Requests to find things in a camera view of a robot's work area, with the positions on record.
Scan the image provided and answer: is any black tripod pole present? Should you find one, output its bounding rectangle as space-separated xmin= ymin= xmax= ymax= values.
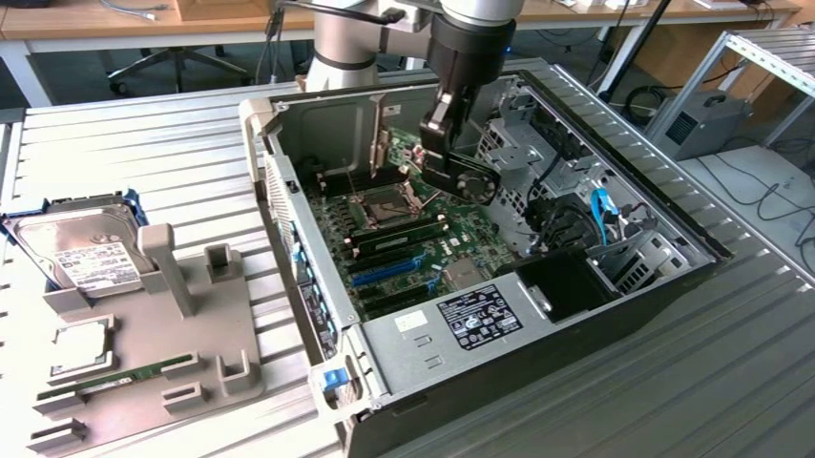
xmin=607 ymin=0 xmax=674 ymax=102

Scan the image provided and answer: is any green RAM stick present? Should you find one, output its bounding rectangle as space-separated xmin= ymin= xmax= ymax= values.
xmin=37 ymin=352 xmax=194 ymax=403

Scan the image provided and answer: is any grey power supply with label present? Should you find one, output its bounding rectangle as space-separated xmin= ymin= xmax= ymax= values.
xmin=353 ymin=280 xmax=550 ymax=398

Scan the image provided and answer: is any metal expansion slot bracket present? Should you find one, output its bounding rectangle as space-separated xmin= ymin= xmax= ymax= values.
xmin=367 ymin=92 xmax=394 ymax=174

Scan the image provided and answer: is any wooden desk with white frame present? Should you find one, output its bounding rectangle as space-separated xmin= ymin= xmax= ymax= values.
xmin=0 ymin=0 xmax=801 ymax=107

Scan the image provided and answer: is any aluminium frame slat table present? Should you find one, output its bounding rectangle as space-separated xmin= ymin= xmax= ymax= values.
xmin=647 ymin=26 xmax=815 ymax=155

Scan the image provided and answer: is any grey cable on desk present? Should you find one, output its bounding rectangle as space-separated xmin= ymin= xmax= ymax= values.
xmin=99 ymin=0 xmax=170 ymax=21

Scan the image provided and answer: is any blue expansion slot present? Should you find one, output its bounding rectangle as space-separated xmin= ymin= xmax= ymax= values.
xmin=349 ymin=250 xmax=427 ymax=288

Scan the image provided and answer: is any open black PC case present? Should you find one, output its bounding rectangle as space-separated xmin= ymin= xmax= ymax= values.
xmin=238 ymin=68 xmax=736 ymax=455

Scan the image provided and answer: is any grey box with handle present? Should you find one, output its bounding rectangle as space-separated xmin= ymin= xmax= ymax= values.
xmin=647 ymin=88 xmax=754 ymax=162

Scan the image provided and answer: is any metal disk bay cage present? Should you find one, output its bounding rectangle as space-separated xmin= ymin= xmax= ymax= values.
xmin=475 ymin=88 xmax=605 ymax=198

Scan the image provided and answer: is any silver CPU chip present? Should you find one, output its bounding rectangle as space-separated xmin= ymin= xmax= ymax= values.
xmin=49 ymin=325 xmax=111 ymax=375

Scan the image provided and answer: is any green motherboard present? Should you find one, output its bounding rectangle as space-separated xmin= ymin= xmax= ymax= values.
xmin=303 ymin=124 xmax=530 ymax=321

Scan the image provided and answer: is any black floor cable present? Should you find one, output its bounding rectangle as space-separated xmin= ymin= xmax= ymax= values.
xmin=693 ymin=155 xmax=815 ymax=249

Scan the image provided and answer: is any silver hard disk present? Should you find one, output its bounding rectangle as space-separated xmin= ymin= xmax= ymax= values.
xmin=11 ymin=207 xmax=147 ymax=300

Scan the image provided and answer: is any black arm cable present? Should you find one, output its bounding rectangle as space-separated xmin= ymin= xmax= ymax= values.
xmin=267 ymin=0 xmax=406 ymax=44

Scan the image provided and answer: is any blue disk carrier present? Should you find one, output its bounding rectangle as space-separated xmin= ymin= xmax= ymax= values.
xmin=0 ymin=188 xmax=154 ymax=293

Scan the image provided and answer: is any blue SATA wire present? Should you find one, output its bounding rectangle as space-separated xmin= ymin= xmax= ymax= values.
xmin=590 ymin=187 xmax=617 ymax=250

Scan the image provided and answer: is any black plastic fan shroud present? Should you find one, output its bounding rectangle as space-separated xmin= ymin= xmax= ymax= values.
xmin=514 ymin=251 xmax=625 ymax=326

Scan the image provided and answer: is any silver chipset heatsink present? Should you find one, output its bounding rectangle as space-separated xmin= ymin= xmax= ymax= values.
xmin=443 ymin=260 xmax=491 ymax=289

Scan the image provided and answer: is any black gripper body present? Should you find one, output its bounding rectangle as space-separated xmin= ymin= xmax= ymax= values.
xmin=426 ymin=18 xmax=518 ymax=91

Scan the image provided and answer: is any black office chair base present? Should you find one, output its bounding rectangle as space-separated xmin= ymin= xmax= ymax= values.
xmin=106 ymin=45 xmax=251 ymax=94

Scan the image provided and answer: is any brown wooden box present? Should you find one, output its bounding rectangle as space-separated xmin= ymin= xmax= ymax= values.
xmin=179 ymin=0 xmax=279 ymax=23

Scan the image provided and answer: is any black GPU with fan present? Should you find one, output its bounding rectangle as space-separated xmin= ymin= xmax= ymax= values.
xmin=425 ymin=150 xmax=503 ymax=208

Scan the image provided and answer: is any CPU socket with metal frame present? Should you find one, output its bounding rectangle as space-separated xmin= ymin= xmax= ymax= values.
xmin=358 ymin=187 xmax=417 ymax=226

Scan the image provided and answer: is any installed black RAM stick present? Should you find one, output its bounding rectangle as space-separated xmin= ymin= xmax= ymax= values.
xmin=351 ymin=227 xmax=450 ymax=255

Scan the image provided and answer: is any grey plastic parts rack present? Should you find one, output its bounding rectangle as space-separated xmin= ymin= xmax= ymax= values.
xmin=26 ymin=222 xmax=267 ymax=455

